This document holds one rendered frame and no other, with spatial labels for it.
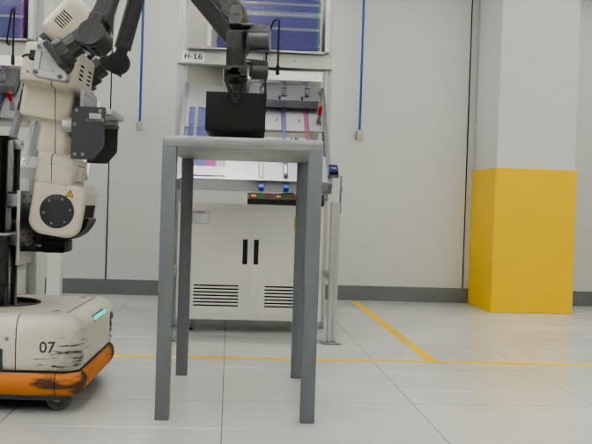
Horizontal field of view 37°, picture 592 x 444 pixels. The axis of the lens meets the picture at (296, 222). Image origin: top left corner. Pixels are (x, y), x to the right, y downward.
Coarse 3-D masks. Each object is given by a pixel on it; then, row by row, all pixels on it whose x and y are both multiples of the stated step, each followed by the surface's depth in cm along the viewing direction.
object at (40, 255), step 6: (42, 252) 473; (42, 258) 474; (24, 264) 431; (42, 264) 474; (18, 270) 421; (24, 270) 432; (36, 270) 460; (42, 270) 475; (18, 276) 421; (24, 276) 432; (36, 276) 460; (42, 276) 475; (18, 282) 422; (24, 282) 432; (36, 282) 460; (42, 282) 476; (18, 288) 422; (24, 288) 433; (36, 288) 461; (42, 288) 476
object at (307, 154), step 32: (192, 160) 312; (256, 160) 310; (288, 160) 304; (320, 160) 248; (192, 192) 313; (320, 192) 248; (160, 224) 246; (320, 224) 248; (160, 256) 247; (160, 288) 247; (160, 320) 247; (160, 352) 247; (160, 384) 247; (160, 416) 247
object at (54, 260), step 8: (48, 256) 392; (56, 256) 392; (48, 264) 392; (56, 264) 392; (48, 272) 392; (56, 272) 392; (48, 280) 392; (56, 280) 392; (48, 288) 392; (56, 288) 393
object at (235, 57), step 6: (228, 48) 251; (234, 48) 250; (240, 48) 251; (228, 54) 251; (234, 54) 251; (240, 54) 251; (228, 60) 251; (234, 60) 251; (240, 60) 251; (228, 66) 248; (234, 66) 248; (240, 66) 248; (246, 66) 249; (234, 72) 252
